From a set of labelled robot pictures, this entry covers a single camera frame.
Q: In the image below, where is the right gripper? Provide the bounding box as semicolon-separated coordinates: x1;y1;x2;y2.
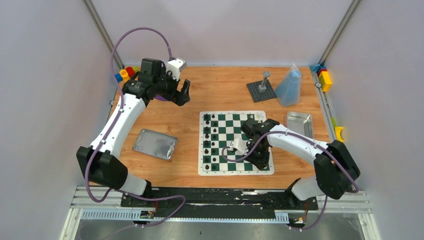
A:
242;142;270;170

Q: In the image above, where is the green white chess board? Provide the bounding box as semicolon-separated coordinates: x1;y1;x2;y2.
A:
198;110;275;177

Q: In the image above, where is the silver metal tin box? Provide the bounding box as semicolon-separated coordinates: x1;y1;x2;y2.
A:
286;111;314;139

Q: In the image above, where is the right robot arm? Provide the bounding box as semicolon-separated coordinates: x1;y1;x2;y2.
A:
230;118;361;209

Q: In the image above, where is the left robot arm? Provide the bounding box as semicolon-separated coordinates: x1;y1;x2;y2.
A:
76;58;191;207

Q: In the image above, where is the purple metronome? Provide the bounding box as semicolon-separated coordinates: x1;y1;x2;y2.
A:
155;95;167;102

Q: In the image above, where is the red wooden cylinder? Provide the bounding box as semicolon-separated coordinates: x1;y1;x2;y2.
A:
125;66;136;78

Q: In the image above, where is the yellow wooden cylinder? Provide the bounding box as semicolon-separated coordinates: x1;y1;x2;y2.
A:
119;69;131;82

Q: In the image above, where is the blue wooden block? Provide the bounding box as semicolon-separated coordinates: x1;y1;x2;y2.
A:
114;73;123;83

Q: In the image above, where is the silver tin lid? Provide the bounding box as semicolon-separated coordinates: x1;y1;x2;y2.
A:
132;129;178;161

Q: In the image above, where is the dark grey lego baseplate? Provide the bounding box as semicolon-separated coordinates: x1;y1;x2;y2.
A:
246;80;277;103

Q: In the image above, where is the grey lego tower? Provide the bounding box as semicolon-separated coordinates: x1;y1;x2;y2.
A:
258;71;271;93

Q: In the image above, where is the blue plastic bag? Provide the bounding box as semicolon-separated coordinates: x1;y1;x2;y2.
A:
274;64;302;107

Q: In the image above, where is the yellow curved block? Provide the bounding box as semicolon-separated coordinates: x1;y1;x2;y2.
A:
331;117;344;143

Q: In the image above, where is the colourful lego brick stack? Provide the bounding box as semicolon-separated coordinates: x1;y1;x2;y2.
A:
309;64;332;92

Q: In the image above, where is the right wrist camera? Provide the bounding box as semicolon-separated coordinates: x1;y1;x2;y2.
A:
228;138;249;156

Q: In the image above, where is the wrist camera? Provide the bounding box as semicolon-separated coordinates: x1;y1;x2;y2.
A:
228;138;249;156
166;58;187;82

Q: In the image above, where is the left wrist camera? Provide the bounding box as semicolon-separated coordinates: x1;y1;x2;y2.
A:
166;58;187;82

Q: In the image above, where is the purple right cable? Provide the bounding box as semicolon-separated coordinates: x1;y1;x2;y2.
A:
221;131;360;232

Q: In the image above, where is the purple cable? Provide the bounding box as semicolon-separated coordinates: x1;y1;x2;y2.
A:
84;27;186;240
221;131;360;232

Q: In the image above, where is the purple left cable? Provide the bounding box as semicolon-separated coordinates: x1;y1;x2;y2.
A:
84;27;186;240

